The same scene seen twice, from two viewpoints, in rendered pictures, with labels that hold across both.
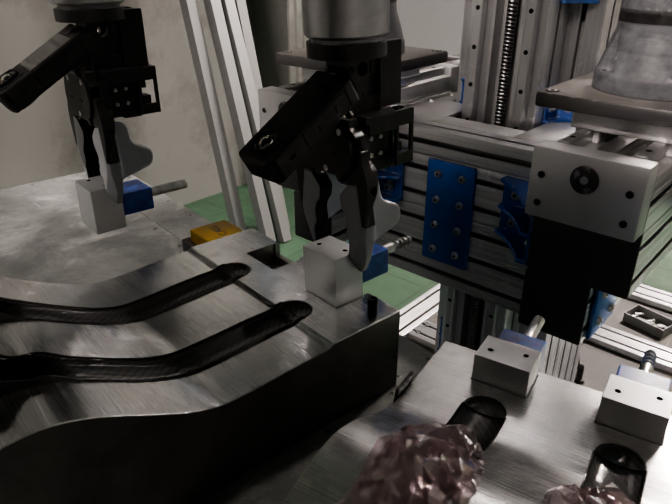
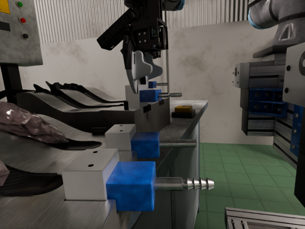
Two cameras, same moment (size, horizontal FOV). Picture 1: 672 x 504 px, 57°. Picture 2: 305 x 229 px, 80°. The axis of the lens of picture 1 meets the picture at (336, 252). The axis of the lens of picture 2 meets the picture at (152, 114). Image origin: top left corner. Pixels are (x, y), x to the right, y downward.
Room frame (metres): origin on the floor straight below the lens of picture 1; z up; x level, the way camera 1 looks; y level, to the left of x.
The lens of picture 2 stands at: (0.37, -0.42, 0.95)
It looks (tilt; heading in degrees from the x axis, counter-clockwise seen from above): 11 degrees down; 63
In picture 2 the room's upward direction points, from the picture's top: 3 degrees counter-clockwise
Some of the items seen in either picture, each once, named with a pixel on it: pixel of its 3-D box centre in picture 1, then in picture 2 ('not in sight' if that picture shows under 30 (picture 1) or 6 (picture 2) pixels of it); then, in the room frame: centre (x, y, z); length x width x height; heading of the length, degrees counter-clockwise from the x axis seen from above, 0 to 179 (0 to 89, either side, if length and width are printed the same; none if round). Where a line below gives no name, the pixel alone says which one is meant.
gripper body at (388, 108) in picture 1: (354, 107); (144, 25); (0.57, -0.02, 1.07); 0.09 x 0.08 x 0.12; 131
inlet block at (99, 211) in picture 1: (138, 194); (152, 84); (0.72, 0.25, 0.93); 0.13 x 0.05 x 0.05; 131
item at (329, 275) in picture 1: (367, 257); (154, 95); (0.58, -0.03, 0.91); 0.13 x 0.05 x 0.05; 131
